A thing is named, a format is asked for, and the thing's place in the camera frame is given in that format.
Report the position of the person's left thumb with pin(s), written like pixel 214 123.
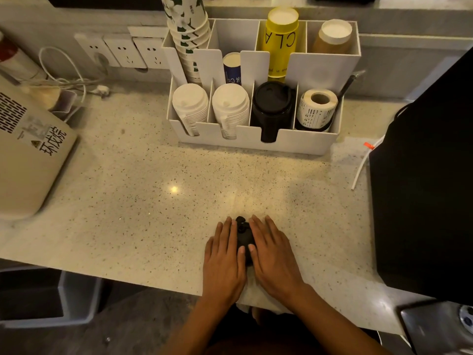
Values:
pixel 242 256

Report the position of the small black device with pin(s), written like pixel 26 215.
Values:
pixel 244 234

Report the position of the person's left hand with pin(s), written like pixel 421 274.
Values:
pixel 223 268

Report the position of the person's left forearm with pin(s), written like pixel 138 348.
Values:
pixel 199 327

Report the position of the roll of printed labels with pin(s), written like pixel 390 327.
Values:
pixel 316 109

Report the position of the stack of brown paper cups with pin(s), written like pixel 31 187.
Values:
pixel 332 38

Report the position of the person's right thumb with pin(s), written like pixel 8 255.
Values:
pixel 253 255

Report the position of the beige machine with warning label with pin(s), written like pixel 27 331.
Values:
pixel 26 155

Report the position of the stack of blue paper cups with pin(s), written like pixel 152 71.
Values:
pixel 232 68

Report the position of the white cloth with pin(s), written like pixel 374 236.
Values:
pixel 258 295

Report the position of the white cup and lid organizer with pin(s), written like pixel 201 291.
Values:
pixel 255 138

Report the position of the red and white bottle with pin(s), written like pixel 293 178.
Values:
pixel 16 60

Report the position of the steel sink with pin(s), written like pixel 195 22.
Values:
pixel 438 327

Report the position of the person's dark clothing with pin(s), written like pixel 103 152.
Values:
pixel 266 334

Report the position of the person's right little finger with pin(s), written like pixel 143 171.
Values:
pixel 285 245

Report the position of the person's left middle finger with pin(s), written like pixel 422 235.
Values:
pixel 225 236

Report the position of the person's right hand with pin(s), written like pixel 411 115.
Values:
pixel 275 266

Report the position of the stack of black cup lids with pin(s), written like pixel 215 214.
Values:
pixel 272 109

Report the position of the stack of green patterned cups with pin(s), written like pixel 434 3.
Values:
pixel 189 36

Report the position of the stack of white cup lids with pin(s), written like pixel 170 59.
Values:
pixel 231 109
pixel 191 107

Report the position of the white plug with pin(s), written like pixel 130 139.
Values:
pixel 101 90

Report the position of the person's right middle finger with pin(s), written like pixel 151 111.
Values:
pixel 264 229

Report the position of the person's left little finger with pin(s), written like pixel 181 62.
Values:
pixel 208 249

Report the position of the white wall socket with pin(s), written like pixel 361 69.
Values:
pixel 151 53
pixel 96 49
pixel 125 51

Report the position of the black screen unit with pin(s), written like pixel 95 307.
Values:
pixel 425 188

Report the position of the person's right forearm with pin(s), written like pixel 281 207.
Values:
pixel 332 323

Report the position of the grey bin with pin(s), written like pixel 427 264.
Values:
pixel 44 295

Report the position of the small clear tray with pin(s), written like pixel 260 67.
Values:
pixel 63 105

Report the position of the stack of yellow paper cups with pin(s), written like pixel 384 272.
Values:
pixel 281 40

